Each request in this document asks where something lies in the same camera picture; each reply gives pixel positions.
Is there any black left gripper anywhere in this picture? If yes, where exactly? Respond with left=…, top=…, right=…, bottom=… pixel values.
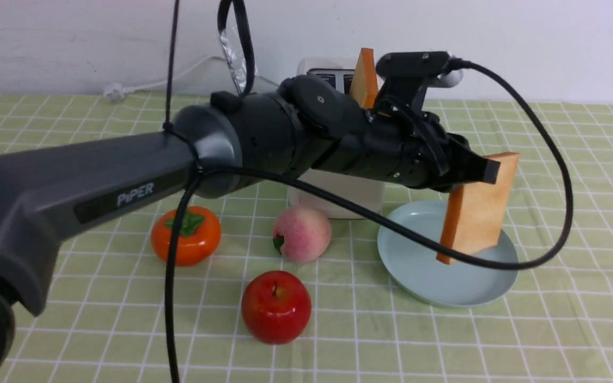
left=314, top=118, right=501, bottom=192

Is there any black camera cable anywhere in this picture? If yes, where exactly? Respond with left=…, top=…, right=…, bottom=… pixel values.
left=163, top=0, right=574, bottom=383

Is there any red apple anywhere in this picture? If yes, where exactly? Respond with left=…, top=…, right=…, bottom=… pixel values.
left=241, top=271, right=312, bottom=346

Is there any light blue plate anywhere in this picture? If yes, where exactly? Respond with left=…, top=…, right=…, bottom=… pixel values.
left=377, top=199, right=518, bottom=308

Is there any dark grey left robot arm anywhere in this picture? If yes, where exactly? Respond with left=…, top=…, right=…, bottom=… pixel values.
left=0, top=75, right=500, bottom=366

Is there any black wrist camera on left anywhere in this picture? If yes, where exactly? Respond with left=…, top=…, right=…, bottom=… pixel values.
left=373, top=51, right=463, bottom=114

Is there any white two-slot toaster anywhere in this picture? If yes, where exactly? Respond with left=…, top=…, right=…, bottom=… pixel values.
left=288, top=57, right=385, bottom=220

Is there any pink peach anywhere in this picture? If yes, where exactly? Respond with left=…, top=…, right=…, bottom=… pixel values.
left=272, top=206, right=333, bottom=263

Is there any green checkered tablecloth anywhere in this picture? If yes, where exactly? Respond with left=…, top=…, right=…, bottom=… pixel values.
left=0, top=103, right=613, bottom=382

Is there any toast slice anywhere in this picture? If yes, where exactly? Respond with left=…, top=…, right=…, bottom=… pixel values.
left=349, top=47, right=378, bottom=109
left=440, top=152, right=520, bottom=255

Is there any orange persimmon with green leaf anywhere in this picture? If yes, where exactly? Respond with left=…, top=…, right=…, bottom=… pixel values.
left=150, top=206, right=221, bottom=267

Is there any white power cable with plug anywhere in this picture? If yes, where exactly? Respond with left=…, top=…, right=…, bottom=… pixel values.
left=103, top=55, right=280, bottom=103

